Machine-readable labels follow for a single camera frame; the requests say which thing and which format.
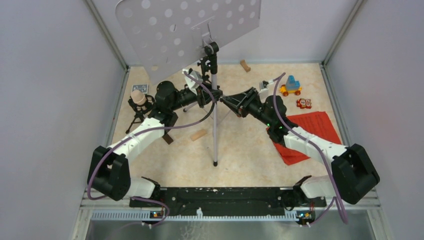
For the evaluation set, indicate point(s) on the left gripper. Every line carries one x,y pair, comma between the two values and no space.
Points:
204,95

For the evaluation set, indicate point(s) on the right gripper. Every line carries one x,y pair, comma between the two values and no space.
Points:
235,102

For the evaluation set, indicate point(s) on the toy microphone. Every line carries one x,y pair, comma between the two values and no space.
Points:
141,104

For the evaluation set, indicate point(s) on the silver music stand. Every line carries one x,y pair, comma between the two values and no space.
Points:
171,35

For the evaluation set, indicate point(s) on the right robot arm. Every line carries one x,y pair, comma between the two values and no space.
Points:
350,171

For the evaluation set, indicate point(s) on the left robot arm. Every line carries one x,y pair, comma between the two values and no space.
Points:
109,173

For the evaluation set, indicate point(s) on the upright wooden block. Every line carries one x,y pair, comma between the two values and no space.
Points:
245,66

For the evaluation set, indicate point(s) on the lying wooden block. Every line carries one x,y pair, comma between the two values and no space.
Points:
198,134

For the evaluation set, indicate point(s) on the yellow toy car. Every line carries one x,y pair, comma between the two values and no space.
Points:
291,86

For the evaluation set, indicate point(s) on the dark brown block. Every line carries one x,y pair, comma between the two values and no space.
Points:
168,139

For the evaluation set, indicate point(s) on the red owl toy block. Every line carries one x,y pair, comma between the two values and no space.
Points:
304,103

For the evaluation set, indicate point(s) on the blue playing card box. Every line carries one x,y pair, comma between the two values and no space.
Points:
144,88

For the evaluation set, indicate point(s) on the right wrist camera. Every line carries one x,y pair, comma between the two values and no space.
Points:
265,85

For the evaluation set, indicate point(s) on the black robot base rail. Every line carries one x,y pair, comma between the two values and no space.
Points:
235,201

